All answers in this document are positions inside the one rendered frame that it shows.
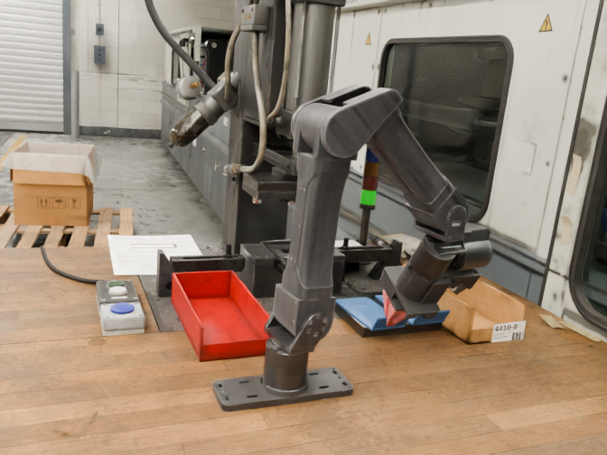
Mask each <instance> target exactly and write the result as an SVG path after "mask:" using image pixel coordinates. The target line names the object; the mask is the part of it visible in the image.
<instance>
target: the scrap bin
mask: <svg viewBox="0 0 607 455"><path fill-rule="evenodd" d="M171 302H172V304H173V307H174V309H175V311H176V313H177V315H178V317H179V319H180V322H181V324H182V326H183V328H184V330H185V332H186V334H187V337H188V339H189V341H190V342H191V345H192V347H193V349H194V352H195V354H196V356H197V358H198V359H199V361H200V362H204V361H213V360H222V359H232V358H249V357H258V356H264V355H265V354H266V341H267V340H268V339H270V337H269V336H268V335H267V334H266V333H265V332H264V326H265V325H266V322H267V321H268V319H269V317H270V316H269V314H268V313H267V312H266V310H265V309H264V308H263V307H262V305H261V304H260V303H259V302H258V301H257V299H256V298H255V297H254V295H253V294H252V293H251V292H250V290H249V289H248V288H247V287H246V286H245V285H244V284H243V283H242V281H241V280H240V279H239V278H238V276H237V275H236V274H235V272H234V271H233V270H227V271H205V272H183V273H172V297H171Z"/></svg>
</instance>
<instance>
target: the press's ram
mask: <svg viewBox="0 0 607 455"><path fill-rule="evenodd" d="M258 149H259V143H253V153H252V154H254V155H256V156H257V154H258ZM297 156H298V152H296V151H294V150H293V147H292V146H291V145H288V144H266V152H265V156H264V160H265V161H267V162H269V163H271V164H273V165H274V166H276V167H273V168H272V172H243V183H242V189H243V190H244V191H246V192H247V193H248V194H250V195H251V196H252V197H253V199H252V200H253V203H255V204H260V203H261V202H262V200H279V201H287V203H288V204H289V205H295V202H296V193H297V180H298V172H297Z"/></svg>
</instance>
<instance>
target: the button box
mask: <svg viewBox="0 0 607 455"><path fill-rule="evenodd" d="M40 248H41V251H42V257H43V259H44V262H45V263H46V264H47V265H48V266H49V267H50V268H51V269H52V271H54V272H55V273H57V274H59V275H62V276H64V277H67V278H70V279H72V280H75V281H78V282H82V283H94V284H95V285H96V297H97V303H98V312H99V317H100V305H101V304H103V303H106V304H110V303H119V302H139V299H138V296H137V293H136V290H135V287H134V284H133V281H132V280H122V282H124V284H125V286H123V287H125V288H126V292H125V293H123V294H112V293H110V292H109V289H110V288H111V287H108V283H109V282H111V281H109V280H95V279H87V278H82V277H78V276H76V275H72V274H68V273H65V272H63V271H61V270H59V269H58V268H56V267H55V266H54V265H53V264H52V263H51V262H50V260H49V259H48V257H47V255H46V252H45V248H44V246H40Z"/></svg>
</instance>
